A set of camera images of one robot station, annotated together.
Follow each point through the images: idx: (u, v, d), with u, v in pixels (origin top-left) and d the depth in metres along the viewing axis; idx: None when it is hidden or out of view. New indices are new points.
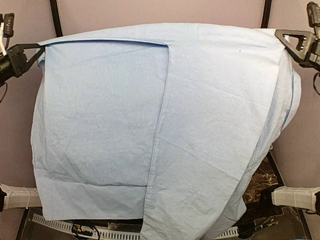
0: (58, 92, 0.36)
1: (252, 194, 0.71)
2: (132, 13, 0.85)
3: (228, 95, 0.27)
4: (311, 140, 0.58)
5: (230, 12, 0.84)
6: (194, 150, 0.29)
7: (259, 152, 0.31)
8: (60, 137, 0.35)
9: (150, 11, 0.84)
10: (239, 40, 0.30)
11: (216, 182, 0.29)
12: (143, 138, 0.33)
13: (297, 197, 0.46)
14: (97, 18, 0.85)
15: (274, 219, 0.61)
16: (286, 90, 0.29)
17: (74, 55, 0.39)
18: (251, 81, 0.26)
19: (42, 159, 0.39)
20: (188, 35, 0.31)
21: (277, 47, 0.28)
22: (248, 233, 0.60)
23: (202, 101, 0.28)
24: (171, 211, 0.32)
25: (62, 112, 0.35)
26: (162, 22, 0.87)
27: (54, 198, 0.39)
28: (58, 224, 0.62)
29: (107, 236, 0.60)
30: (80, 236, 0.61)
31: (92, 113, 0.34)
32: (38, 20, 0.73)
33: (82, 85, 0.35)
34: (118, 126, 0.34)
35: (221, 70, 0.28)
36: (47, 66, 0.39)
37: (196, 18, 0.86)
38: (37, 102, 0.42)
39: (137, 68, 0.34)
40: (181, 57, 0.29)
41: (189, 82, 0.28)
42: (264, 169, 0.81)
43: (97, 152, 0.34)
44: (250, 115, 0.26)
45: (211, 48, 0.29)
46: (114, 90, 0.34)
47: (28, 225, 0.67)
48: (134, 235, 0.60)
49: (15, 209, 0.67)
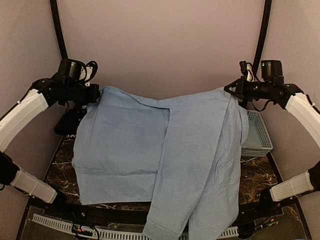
0: (105, 124, 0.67)
1: (252, 194, 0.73)
2: (135, 27, 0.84)
3: (194, 125, 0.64)
4: (311, 142, 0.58)
5: (237, 16, 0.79)
6: (180, 152, 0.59)
7: (220, 160, 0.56)
8: (103, 148, 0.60)
9: (152, 24, 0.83)
10: (202, 98, 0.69)
11: (193, 173, 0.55)
12: (155, 147, 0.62)
13: (292, 183, 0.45)
14: (97, 24, 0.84)
15: (274, 220, 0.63)
16: (227, 120, 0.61)
17: (123, 103, 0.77)
18: (205, 118, 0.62)
19: (83, 163, 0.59)
20: (179, 100, 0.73)
21: (219, 101, 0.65)
22: (249, 233, 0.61)
23: (184, 127, 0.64)
24: (169, 190, 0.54)
25: (106, 134, 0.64)
26: (163, 40, 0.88)
27: (91, 188, 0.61)
28: (58, 224, 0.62)
29: (107, 236, 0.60)
30: (80, 236, 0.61)
31: (127, 130, 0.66)
32: (36, 13, 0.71)
33: (126, 121, 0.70)
34: (142, 139, 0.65)
35: (194, 113, 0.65)
36: (100, 109, 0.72)
37: (196, 34, 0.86)
38: (81, 127, 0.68)
39: (154, 113, 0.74)
40: (175, 111, 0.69)
41: (178, 118, 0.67)
42: (264, 169, 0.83)
43: (128, 156, 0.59)
44: (207, 134, 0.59)
45: (186, 101, 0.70)
46: (142, 121, 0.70)
47: (28, 225, 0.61)
48: (134, 235, 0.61)
49: (16, 206, 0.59)
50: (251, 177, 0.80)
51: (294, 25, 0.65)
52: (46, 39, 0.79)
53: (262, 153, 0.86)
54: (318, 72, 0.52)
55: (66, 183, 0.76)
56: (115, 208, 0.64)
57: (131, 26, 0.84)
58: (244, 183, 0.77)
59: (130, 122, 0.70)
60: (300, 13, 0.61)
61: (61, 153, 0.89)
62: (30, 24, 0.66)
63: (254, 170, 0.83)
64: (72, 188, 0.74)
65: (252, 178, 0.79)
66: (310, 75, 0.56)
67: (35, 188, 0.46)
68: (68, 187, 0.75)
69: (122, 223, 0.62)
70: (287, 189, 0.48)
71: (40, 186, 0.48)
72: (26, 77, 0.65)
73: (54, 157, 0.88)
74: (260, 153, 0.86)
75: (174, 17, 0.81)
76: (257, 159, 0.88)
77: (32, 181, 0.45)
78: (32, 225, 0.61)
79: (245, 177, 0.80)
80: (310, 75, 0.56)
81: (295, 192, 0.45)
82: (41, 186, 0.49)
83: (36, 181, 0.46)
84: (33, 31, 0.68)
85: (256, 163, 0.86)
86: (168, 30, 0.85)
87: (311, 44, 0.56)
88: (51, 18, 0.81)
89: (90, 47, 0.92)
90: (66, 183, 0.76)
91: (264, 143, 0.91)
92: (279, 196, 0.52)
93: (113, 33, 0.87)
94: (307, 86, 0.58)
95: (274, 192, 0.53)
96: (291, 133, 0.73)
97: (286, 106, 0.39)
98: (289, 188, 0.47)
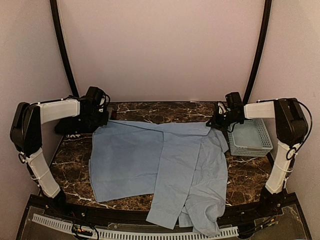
0: (120, 139, 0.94)
1: (252, 194, 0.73)
2: (134, 25, 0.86)
3: (185, 141, 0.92)
4: (310, 141, 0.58)
5: (234, 16, 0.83)
6: (177, 162, 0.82)
7: (201, 166, 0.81)
8: (118, 156, 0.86)
9: (151, 23, 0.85)
10: (190, 123, 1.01)
11: (185, 177, 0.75)
12: (159, 159, 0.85)
13: (278, 163, 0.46)
14: (98, 23, 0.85)
15: (274, 219, 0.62)
16: (208, 145, 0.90)
17: (132, 124, 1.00)
18: (191, 138, 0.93)
19: (98, 169, 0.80)
20: (176, 123, 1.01)
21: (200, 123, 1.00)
22: (249, 233, 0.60)
23: (179, 143, 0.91)
24: (166, 195, 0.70)
25: (119, 148, 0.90)
26: (163, 39, 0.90)
27: (101, 188, 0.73)
28: (58, 224, 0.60)
29: (107, 236, 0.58)
30: (80, 236, 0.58)
31: (139, 145, 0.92)
32: (39, 12, 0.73)
33: (137, 135, 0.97)
34: (150, 153, 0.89)
35: (184, 136, 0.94)
36: (115, 128, 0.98)
37: (196, 35, 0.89)
38: (95, 147, 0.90)
39: (158, 131, 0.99)
40: (171, 130, 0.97)
41: (174, 138, 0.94)
42: (264, 169, 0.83)
43: (138, 164, 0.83)
44: (193, 149, 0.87)
45: (181, 127, 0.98)
46: (150, 136, 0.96)
47: (28, 225, 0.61)
48: (134, 235, 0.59)
49: (16, 206, 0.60)
50: (251, 176, 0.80)
51: (293, 23, 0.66)
52: (46, 38, 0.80)
53: (262, 153, 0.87)
54: (317, 71, 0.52)
55: (66, 183, 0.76)
56: (115, 208, 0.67)
57: (131, 25, 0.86)
58: (244, 183, 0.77)
59: (139, 135, 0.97)
60: (299, 11, 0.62)
61: (62, 153, 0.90)
62: (31, 23, 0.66)
63: (254, 170, 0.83)
64: (72, 188, 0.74)
65: (252, 178, 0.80)
66: (309, 74, 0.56)
67: (44, 175, 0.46)
68: (68, 187, 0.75)
69: (122, 223, 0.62)
70: (278, 173, 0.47)
71: (48, 175, 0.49)
72: (27, 77, 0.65)
73: (54, 157, 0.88)
74: (260, 153, 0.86)
75: (173, 17, 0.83)
76: (257, 159, 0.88)
77: (44, 166, 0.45)
78: (32, 224, 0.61)
79: (245, 177, 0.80)
80: (309, 73, 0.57)
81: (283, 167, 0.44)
82: (49, 175, 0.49)
83: (46, 167, 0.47)
84: (35, 31, 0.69)
85: (256, 163, 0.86)
86: (168, 30, 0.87)
87: (310, 42, 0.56)
88: (51, 18, 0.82)
89: (91, 47, 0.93)
90: (66, 183, 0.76)
91: (264, 143, 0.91)
92: (276, 185, 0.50)
93: (113, 33, 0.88)
94: (307, 84, 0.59)
95: (271, 185, 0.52)
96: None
97: (246, 114, 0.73)
98: (278, 168, 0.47)
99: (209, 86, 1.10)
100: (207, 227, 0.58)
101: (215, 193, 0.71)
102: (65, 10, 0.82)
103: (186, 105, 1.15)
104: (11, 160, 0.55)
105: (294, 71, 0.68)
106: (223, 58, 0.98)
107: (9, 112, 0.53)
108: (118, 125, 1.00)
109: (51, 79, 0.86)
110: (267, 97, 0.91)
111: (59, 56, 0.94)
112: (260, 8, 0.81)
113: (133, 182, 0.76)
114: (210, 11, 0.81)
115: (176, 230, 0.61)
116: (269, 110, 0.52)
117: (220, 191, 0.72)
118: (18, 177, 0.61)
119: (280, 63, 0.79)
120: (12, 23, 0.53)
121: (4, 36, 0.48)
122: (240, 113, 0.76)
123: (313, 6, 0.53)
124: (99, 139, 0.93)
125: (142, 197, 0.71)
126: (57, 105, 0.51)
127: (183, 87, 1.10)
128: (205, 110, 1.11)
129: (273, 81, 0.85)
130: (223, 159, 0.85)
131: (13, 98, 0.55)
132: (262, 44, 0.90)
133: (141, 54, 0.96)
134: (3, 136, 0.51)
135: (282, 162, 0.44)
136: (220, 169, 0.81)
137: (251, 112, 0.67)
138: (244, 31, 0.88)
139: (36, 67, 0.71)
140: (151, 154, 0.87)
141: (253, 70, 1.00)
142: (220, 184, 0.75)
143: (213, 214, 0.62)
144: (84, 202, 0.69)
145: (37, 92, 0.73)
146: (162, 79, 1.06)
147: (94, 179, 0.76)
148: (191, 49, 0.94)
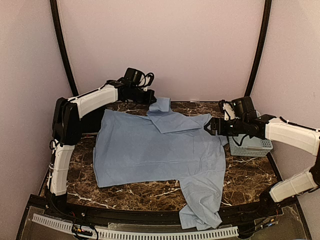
0: (122, 129, 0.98)
1: (252, 194, 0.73)
2: (134, 26, 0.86)
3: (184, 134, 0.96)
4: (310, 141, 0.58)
5: (233, 17, 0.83)
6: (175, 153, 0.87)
7: (199, 158, 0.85)
8: (120, 146, 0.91)
9: (150, 24, 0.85)
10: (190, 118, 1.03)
11: None
12: (158, 151, 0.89)
13: (293, 183, 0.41)
14: (97, 23, 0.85)
15: (274, 219, 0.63)
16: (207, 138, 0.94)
17: (135, 119, 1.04)
18: None
19: (101, 155, 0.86)
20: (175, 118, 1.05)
21: (200, 117, 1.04)
22: (248, 233, 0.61)
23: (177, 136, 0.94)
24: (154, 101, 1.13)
25: (121, 139, 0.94)
26: (163, 40, 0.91)
27: (105, 172, 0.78)
28: (58, 224, 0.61)
29: (107, 236, 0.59)
30: (80, 236, 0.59)
31: (141, 136, 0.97)
32: (39, 12, 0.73)
33: (140, 126, 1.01)
34: (150, 144, 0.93)
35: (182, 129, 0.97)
36: (118, 118, 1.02)
37: (197, 34, 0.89)
38: (99, 136, 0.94)
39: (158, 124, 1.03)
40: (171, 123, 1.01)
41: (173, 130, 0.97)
42: (264, 169, 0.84)
43: (139, 154, 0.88)
44: None
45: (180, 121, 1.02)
46: (151, 128, 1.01)
47: (27, 226, 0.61)
48: (134, 235, 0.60)
49: (16, 207, 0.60)
50: (251, 177, 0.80)
51: (294, 22, 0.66)
52: (46, 38, 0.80)
53: (262, 153, 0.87)
54: (317, 71, 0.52)
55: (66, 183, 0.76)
56: (115, 208, 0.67)
57: (131, 25, 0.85)
58: (244, 183, 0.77)
59: (141, 128, 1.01)
60: (300, 10, 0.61)
61: None
62: (30, 23, 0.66)
63: (254, 170, 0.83)
64: (72, 188, 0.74)
65: (252, 178, 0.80)
66: (310, 75, 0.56)
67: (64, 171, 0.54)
68: (68, 187, 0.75)
69: (122, 223, 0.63)
70: (288, 189, 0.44)
71: (64, 173, 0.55)
72: (27, 78, 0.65)
73: None
74: (260, 153, 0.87)
75: (172, 17, 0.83)
76: (257, 159, 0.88)
77: (66, 163, 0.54)
78: (32, 224, 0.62)
79: (245, 177, 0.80)
80: (310, 75, 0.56)
81: (298, 190, 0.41)
82: (64, 173, 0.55)
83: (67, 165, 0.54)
84: (34, 31, 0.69)
85: (256, 163, 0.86)
86: (168, 30, 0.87)
87: (310, 43, 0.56)
88: (51, 18, 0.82)
89: (91, 47, 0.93)
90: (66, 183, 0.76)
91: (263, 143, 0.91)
92: (282, 195, 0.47)
93: (112, 33, 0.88)
94: (307, 84, 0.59)
95: (275, 194, 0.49)
96: (300, 161, 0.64)
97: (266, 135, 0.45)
98: (290, 185, 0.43)
99: (209, 86, 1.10)
100: (204, 214, 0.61)
101: (212, 184, 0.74)
102: (64, 10, 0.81)
103: (186, 105, 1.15)
104: (11, 160, 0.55)
105: (294, 70, 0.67)
106: (223, 57, 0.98)
107: (7, 113, 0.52)
108: (121, 116, 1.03)
109: (50, 79, 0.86)
110: (267, 98, 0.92)
111: (59, 56, 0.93)
112: (260, 9, 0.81)
113: (134, 171, 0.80)
114: (210, 11, 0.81)
115: (177, 230, 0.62)
116: (308, 145, 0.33)
117: (217, 182, 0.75)
118: (18, 178, 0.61)
119: (280, 63, 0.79)
120: (12, 22, 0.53)
121: (4, 38, 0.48)
122: (259, 130, 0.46)
123: (313, 6, 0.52)
124: (103, 130, 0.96)
125: (142, 197, 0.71)
126: (96, 97, 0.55)
127: (183, 86, 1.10)
128: (205, 110, 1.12)
129: (273, 81, 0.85)
130: (221, 153, 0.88)
131: (12, 98, 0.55)
132: (262, 44, 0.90)
133: (141, 54, 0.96)
134: (5, 136, 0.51)
135: (299, 183, 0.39)
136: (218, 160, 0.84)
137: (275, 135, 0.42)
138: (245, 32, 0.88)
139: (34, 67, 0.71)
140: (154, 144, 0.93)
141: (253, 70, 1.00)
142: (219, 175, 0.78)
143: (209, 203, 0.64)
144: (84, 202, 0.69)
145: (36, 93, 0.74)
146: (163, 80, 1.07)
147: (97, 164, 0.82)
148: (191, 49, 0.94)
